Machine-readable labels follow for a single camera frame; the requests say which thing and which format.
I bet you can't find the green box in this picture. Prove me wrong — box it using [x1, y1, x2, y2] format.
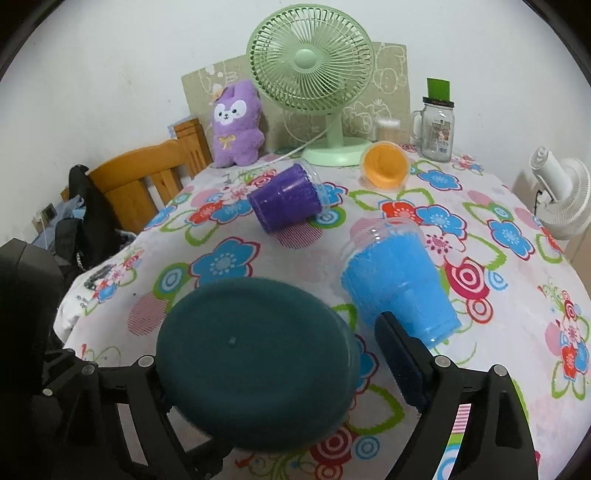
[426, 78, 452, 102]

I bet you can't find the black bag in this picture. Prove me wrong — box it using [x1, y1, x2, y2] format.
[54, 164, 126, 274]

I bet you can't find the orange plastic cup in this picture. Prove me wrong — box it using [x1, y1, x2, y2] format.
[359, 141, 411, 191]

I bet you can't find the blue plastic cup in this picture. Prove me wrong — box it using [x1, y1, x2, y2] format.
[340, 218, 463, 350]

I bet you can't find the beige printed board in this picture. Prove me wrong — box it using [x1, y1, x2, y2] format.
[181, 41, 411, 155]

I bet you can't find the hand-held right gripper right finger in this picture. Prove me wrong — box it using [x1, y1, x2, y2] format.
[374, 311, 539, 480]

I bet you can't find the purple plush toy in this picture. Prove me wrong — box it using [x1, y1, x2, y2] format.
[211, 79, 267, 169]

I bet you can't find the wooden chair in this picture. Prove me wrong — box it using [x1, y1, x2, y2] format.
[87, 117, 209, 234]

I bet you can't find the dark green cup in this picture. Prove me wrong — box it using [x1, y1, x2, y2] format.
[156, 278, 363, 451]

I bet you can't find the glass jar mug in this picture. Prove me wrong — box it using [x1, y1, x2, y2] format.
[410, 96, 456, 162]

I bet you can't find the white fan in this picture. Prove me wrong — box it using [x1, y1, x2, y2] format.
[529, 146, 591, 241]

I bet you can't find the green desk fan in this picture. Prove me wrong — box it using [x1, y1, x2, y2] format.
[246, 4, 376, 168]

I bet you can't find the white fan cable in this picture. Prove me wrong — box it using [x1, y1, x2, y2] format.
[252, 131, 331, 167]

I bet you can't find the purple plastic cup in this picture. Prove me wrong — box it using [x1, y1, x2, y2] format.
[247, 161, 331, 234]

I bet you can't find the floral tablecloth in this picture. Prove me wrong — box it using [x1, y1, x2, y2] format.
[52, 152, 591, 480]

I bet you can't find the cotton swab container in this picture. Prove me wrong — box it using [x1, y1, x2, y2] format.
[375, 117, 411, 144]

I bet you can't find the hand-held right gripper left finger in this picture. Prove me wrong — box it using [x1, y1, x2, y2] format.
[42, 349, 234, 480]

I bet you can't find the dark bulky object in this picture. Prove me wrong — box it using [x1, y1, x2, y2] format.
[0, 239, 66, 480]

